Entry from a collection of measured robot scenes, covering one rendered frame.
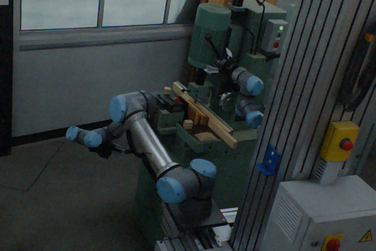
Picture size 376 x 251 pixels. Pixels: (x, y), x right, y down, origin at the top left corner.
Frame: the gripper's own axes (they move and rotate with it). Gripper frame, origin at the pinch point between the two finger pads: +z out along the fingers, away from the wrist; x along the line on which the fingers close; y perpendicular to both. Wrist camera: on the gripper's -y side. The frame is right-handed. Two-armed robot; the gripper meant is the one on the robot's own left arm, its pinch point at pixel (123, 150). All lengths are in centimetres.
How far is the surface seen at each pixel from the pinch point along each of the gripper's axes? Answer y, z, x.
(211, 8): -89, -8, 2
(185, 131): -29.7, 10.3, 20.0
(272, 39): -95, 24, 18
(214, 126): -40, 22, 24
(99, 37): -30, 23, -128
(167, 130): -23.8, 6.5, 12.5
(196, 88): -50, 13, 5
